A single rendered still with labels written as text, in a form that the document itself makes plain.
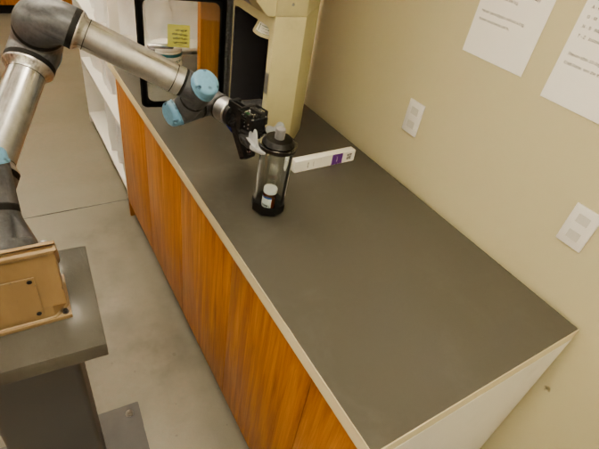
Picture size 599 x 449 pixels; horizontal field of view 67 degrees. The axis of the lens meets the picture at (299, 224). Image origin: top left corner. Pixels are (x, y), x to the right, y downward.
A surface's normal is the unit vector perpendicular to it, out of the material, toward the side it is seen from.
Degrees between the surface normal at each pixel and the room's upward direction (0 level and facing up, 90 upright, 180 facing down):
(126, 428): 0
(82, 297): 0
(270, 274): 0
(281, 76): 90
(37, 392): 90
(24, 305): 90
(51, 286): 90
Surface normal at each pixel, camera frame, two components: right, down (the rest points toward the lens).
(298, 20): 0.51, 0.59
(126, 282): 0.15, -0.77
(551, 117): -0.85, 0.22
